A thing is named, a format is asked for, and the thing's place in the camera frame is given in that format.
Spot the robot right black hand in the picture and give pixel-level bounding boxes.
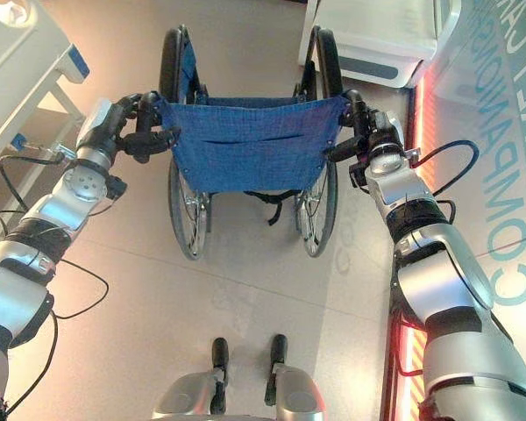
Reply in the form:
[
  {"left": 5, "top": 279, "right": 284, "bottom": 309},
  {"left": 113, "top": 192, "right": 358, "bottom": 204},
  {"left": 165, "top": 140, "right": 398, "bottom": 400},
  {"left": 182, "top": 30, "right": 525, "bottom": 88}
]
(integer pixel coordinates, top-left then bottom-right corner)
[{"left": 325, "top": 89, "right": 408, "bottom": 162}]

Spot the wheelchair large spoked wheel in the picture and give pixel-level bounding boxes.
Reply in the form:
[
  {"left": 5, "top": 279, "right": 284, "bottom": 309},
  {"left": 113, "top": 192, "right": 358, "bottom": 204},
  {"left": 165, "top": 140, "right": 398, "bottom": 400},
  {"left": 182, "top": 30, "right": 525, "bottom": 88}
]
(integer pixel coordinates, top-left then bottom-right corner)
[
  {"left": 158, "top": 25, "right": 212, "bottom": 263},
  {"left": 294, "top": 25, "right": 344, "bottom": 260}
]

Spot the thick black wrist cable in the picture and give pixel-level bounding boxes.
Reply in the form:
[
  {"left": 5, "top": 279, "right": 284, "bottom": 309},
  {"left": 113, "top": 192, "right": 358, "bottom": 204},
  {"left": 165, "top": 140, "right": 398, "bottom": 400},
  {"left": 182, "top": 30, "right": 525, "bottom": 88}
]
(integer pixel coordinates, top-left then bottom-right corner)
[{"left": 413, "top": 139, "right": 482, "bottom": 197}]

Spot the robot right silver leg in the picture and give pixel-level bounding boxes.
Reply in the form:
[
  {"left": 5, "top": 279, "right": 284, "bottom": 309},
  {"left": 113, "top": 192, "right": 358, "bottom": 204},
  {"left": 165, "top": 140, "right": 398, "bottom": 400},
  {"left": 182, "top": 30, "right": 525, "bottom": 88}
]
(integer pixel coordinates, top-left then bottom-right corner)
[{"left": 264, "top": 360, "right": 329, "bottom": 421}]

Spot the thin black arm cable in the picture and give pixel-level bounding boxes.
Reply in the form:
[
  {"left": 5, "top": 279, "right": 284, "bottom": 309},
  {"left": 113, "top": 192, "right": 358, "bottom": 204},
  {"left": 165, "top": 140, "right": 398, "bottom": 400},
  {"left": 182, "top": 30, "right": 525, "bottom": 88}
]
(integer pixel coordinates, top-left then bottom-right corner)
[{"left": 50, "top": 257, "right": 111, "bottom": 321}]

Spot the robot right dark foot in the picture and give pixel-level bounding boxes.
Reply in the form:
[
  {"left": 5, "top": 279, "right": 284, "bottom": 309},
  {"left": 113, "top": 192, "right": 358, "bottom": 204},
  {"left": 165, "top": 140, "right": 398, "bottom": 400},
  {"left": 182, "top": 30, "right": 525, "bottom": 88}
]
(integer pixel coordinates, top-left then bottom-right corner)
[{"left": 269, "top": 333, "right": 289, "bottom": 366}]

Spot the robot left black hand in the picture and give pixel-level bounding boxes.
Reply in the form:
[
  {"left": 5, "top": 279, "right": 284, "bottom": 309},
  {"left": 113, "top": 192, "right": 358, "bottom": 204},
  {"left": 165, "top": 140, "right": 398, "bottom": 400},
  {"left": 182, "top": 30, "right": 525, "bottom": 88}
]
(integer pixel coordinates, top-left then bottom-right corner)
[{"left": 75, "top": 90, "right": 182, "bottom": 164}]

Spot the blue fabric wheelchair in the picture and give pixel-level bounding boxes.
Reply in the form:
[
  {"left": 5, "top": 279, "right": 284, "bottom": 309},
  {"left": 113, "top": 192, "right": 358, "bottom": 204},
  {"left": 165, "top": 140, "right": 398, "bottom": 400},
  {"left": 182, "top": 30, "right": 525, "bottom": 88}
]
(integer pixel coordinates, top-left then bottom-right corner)
[{"left": 157, "top": 24, "right": 355, "bottom": 263}]

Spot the white rounded cabinet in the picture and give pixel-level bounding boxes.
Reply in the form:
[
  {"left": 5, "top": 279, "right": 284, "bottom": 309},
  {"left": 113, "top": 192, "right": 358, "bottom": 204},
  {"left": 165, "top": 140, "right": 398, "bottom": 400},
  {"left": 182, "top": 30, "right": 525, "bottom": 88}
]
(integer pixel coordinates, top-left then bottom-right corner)
[{"left": 296, "top": 0, "right": 464, "bottom": 90}]

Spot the robot dark foot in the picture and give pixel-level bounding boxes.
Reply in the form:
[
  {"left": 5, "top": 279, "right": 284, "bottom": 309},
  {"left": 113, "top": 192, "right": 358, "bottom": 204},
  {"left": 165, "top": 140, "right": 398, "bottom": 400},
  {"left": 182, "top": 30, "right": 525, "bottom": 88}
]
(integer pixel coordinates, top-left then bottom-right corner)
[
  {"left": 210, "top": 336, "right": 230, "bottom": 374},
  {"left": 269, "top": 333, "right": 289, "bottom": 366}
]

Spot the white hospital bed frame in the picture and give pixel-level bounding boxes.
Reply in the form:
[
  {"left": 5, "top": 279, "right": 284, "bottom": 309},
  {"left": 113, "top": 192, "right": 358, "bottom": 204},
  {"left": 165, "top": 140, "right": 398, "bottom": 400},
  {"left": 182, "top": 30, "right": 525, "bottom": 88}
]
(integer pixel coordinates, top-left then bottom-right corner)
[{"left": 0, "top": 0, "right": 92, "bottom": 246}]

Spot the robot left dark foot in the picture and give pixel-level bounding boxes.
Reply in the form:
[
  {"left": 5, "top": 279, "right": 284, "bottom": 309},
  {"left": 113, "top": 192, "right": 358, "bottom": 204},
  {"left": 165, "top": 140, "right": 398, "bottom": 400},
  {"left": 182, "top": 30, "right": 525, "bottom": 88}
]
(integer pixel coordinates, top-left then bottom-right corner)
[{"left": 210, "top": 336, "right": 230, "bottom": 374}]

